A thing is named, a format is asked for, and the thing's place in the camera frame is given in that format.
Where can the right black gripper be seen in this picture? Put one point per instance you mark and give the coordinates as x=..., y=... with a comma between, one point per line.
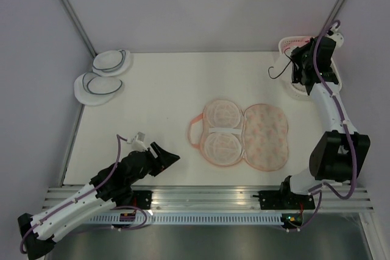
x=295, y=55

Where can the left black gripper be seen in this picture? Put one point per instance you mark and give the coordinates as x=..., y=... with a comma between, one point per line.
x=166, y=159

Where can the white black-trimmed bra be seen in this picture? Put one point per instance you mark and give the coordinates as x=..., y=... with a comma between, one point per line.
x=284, y=67

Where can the floral mesh laundry bag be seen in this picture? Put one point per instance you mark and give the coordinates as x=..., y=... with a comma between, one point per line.
x=225, y=135

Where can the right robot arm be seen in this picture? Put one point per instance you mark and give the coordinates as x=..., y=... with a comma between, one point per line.
x=338, y=157

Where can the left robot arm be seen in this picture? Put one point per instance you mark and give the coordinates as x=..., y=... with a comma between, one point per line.
x=110, y=189

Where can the lower white mesh laundry bag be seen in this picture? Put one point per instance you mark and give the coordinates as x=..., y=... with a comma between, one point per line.
x=91, y=89

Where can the white mesh laundry bag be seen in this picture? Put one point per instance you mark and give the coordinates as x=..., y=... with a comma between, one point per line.
x=91, y=89
x=112, y=63

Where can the upper white mesh laundry bag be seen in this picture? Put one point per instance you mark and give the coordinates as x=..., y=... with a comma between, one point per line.
x=112, y=63

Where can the pink garment in basket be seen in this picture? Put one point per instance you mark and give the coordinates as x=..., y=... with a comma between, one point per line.
x=292, y=42

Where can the white plastic basket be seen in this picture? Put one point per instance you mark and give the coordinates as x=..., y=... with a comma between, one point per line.
x=298, y=91

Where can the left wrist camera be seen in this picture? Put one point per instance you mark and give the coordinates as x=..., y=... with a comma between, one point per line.
x=137, y=142

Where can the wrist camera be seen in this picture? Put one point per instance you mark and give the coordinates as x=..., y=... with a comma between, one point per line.
x=336, y=36
x=137, y=142

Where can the aluminium front rail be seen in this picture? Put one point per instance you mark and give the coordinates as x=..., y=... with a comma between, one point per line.
x=239, y=199

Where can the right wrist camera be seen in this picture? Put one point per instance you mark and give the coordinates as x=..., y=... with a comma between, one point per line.
x=336, y=36

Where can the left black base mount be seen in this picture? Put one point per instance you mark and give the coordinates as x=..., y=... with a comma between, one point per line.
x=141, y=199

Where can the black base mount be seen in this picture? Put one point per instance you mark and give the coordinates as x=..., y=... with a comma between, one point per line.
x=292, y=206
x=141, y=199

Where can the white slotted cable duct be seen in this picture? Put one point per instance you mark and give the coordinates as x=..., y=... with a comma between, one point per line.
x=116, y=218

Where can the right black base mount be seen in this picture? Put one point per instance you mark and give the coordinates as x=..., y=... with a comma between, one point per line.
x=292, y=206

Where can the left aluminium corner post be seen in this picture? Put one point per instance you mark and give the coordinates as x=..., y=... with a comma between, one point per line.
x=74, y=19

